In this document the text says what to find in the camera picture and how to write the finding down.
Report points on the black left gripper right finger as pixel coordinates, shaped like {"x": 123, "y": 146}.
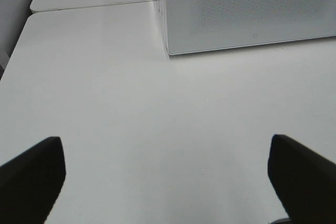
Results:
{"x": 303, "y": 180}

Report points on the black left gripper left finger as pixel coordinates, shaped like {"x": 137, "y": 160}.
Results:
{"x": 31, "y": 182}

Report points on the white microwave door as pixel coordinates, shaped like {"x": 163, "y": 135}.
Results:
{"x": 190, "y": 26}

